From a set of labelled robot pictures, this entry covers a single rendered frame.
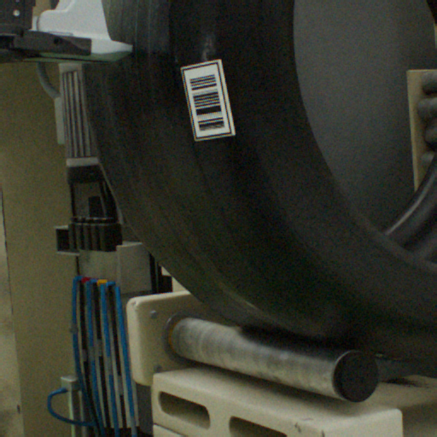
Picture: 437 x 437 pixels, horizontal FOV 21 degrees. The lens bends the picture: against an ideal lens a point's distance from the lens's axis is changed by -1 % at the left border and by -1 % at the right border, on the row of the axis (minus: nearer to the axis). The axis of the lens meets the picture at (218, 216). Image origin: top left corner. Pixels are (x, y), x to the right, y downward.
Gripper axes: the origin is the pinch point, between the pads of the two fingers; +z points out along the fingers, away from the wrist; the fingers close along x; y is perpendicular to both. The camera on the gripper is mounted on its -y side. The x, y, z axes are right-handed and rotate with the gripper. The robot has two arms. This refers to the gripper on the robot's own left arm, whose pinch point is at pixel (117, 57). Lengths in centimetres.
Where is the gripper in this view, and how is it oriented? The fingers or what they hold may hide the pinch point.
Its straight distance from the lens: 100.6
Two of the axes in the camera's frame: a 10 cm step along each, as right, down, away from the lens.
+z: 8.9, 0.2, 4.6
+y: 0.3, -10.0, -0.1
